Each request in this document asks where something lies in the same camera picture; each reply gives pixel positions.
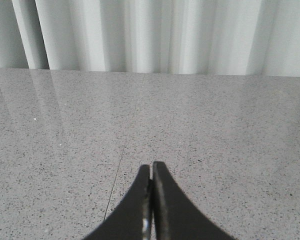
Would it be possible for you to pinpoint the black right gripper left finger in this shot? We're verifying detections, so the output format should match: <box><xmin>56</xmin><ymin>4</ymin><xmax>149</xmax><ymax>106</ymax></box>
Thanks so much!
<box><xmin>85</xmin><ymin>164</ymin><xmax>151</xmax><ymax>240</ymax></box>

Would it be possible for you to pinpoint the white pleated curtain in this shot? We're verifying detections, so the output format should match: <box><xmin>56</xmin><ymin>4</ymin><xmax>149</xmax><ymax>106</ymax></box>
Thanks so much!
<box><xmin>0</xmin><ymin>0</ymin><xmax>300</xmax><ymax>77</ymax></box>

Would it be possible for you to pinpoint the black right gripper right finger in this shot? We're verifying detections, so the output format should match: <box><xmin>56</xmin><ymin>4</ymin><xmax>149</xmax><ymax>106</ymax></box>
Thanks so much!
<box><xmin>152</xmin><ymin>161</ymin><xmax>233</xmax><ymax>240</ymax></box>

